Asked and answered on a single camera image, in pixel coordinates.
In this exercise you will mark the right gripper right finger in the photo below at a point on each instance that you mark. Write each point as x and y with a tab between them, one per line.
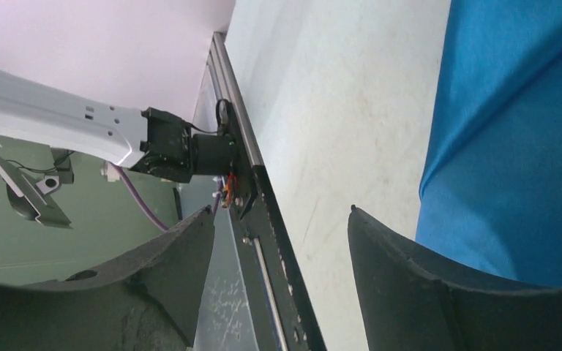
412	298

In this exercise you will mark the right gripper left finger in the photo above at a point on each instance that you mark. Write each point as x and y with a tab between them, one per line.
145	299

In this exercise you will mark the blue cloth napkin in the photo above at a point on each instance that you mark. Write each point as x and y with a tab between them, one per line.
491	190

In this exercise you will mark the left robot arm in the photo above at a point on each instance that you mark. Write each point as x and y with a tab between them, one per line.
152	142

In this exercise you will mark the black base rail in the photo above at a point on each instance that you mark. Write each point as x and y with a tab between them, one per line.
282	314

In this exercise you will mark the grey metal bracket outside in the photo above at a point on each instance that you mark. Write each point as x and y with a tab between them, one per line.
31	197

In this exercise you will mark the left aluminium frame post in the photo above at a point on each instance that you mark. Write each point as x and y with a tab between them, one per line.
228	88

